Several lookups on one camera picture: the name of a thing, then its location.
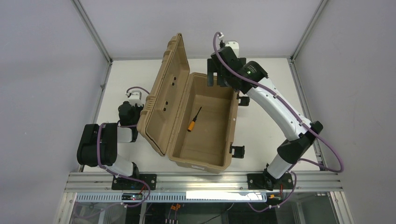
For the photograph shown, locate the orange black screwdriver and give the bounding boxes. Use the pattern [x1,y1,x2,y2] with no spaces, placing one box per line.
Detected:
[187,107,202,132]

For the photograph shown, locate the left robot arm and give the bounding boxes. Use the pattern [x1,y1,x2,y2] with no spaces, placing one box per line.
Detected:
[77,100,144,179]

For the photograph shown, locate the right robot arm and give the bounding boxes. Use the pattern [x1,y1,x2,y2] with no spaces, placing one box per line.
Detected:
[207,46,323,190]

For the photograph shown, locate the black upper box latch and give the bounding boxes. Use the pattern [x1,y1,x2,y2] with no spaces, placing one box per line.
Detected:
[237,95,250,106]

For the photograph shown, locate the black box latch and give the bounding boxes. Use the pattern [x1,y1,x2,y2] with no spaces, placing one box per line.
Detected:
[229,145,245,159]
[237,95,250,106]

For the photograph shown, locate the tan plastic tool box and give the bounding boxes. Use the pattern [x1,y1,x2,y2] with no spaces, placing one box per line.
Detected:
[137,33,238,174]

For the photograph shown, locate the small green circuit board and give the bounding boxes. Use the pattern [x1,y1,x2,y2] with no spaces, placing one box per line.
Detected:
[121,193,143,201]

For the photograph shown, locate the black lower box latch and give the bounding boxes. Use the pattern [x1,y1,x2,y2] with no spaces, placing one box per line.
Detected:
[229,145,245,159]

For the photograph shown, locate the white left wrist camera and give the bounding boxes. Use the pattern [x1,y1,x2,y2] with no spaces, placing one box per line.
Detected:
[126,90,143,106]

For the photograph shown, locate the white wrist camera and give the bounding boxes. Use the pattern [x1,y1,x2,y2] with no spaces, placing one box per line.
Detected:
[126,90,143,106]
[225,41,240,58]

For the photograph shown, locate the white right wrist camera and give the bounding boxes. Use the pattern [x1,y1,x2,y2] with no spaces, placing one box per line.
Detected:
[225,41,240,58]

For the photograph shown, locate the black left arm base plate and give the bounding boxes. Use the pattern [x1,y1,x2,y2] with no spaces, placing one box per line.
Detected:
[111,174,157,190]

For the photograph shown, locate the grey slotted cable duct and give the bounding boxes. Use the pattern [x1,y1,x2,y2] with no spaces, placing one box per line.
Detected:
[76,191,267,203]

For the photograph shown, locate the aluminium right frame post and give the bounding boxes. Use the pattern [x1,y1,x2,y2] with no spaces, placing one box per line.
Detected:
[290,0,329,63]

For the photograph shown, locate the aluminium frame post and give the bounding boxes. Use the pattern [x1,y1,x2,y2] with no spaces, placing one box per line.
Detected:
[71,0,113,64]
[290,0,329,63]

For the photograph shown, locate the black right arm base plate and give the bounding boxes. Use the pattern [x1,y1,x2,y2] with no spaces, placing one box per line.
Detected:
[247,173,294,191]

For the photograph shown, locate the aluminium left frame post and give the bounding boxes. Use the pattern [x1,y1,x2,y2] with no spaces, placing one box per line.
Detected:
[71,0,113,64]

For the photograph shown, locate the aluminium front rail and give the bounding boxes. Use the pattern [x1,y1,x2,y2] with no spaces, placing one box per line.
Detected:
[64,171,343,193]

